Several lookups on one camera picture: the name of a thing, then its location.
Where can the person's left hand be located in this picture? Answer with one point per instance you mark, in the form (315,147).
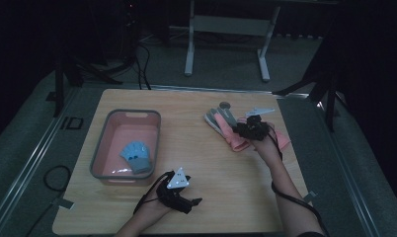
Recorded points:
(152,210)

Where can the blue knit glove with dots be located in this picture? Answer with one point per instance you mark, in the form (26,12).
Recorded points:
(134,154)

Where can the person's right hand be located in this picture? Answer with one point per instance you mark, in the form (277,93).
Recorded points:
(267,149)

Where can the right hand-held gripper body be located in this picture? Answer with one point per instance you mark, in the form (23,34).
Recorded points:
(257,126)

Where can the black tripod stand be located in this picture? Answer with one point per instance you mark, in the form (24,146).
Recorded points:
(330,95)
(60,85)

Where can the metal floor rail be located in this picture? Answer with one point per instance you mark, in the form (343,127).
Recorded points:
(219,89)
(32,161)
(348,174)

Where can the white metal table frame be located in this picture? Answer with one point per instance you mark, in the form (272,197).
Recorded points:
(229,25)

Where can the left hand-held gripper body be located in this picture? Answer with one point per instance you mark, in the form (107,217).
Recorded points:
(176,192)

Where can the pink basin with grey rim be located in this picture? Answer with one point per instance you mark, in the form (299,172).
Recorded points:
(120,138)

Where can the pink and grey glove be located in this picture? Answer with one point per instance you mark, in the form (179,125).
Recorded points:
(223,127)

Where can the grey tape strip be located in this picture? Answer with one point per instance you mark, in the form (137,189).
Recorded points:
(310,196)
(63,203)

